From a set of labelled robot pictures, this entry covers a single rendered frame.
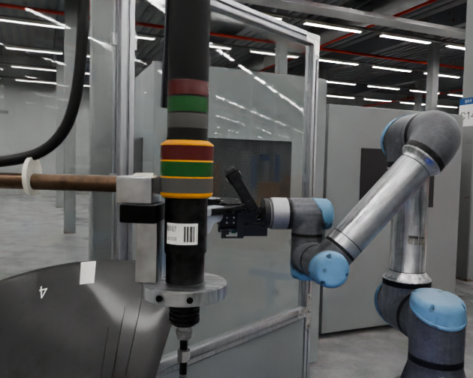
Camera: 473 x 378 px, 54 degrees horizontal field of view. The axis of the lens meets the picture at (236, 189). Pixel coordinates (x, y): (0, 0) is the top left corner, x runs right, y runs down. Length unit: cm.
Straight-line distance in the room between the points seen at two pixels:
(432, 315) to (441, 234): 402
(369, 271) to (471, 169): 305
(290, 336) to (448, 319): 86
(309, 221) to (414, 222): 26
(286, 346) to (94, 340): 137
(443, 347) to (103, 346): 79
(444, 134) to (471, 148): 611
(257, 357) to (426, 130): 100
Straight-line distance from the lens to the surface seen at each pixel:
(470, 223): 722
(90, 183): 41
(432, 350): 113
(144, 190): 38
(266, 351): 176
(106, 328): 53
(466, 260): 730
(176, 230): 37
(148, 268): 39
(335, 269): 98
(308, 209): 110
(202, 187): 37
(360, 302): 460
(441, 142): 107
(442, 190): 507
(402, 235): 121
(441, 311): 111
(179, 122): 37
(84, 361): 52
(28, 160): 43
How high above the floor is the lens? 155
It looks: 3 degrees down
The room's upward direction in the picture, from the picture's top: 1 degrees clockwise
